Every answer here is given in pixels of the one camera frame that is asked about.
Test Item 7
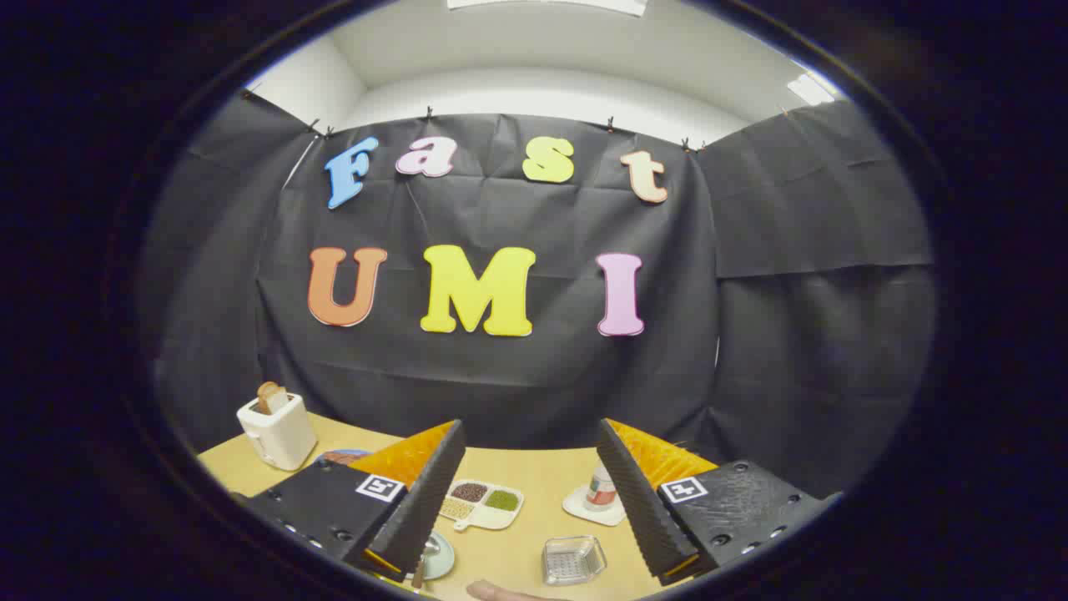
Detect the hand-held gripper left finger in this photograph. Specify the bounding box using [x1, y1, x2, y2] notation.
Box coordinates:
[242, 419, 466, 585]

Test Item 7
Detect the white toaster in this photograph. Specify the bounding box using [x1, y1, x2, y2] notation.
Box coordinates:
[237, 392, 318, 471]

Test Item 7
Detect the clear water bottle red cap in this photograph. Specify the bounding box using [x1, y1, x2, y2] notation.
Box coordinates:
[584, 463, 618, 512]

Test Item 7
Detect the light green plate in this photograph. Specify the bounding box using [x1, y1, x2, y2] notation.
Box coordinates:
[417, 530, 456, 581]

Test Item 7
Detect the metal wire basket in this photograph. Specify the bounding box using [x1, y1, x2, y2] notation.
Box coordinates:
[541, 535, 607, 586]

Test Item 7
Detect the ceiling light panel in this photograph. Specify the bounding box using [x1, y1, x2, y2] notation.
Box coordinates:
[787, 73, 838, 107]
[446, 0, 647, 16]

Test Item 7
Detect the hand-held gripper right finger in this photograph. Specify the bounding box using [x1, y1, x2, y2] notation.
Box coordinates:
[596, 418, 840, 586]

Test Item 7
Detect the white square coaster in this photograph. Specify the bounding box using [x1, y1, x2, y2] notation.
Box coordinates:
[562, 484, 627, 527]

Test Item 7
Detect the spoon with light wooden handle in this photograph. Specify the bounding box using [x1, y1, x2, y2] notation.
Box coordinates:
[466, 581, 568, 601]

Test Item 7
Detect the fork with dark wooden handle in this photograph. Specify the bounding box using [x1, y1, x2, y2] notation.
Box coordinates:
[411, 538, 441, 589]

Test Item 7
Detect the white divided bean tray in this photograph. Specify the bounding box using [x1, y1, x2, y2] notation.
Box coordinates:
[438, 478, 525, 533]

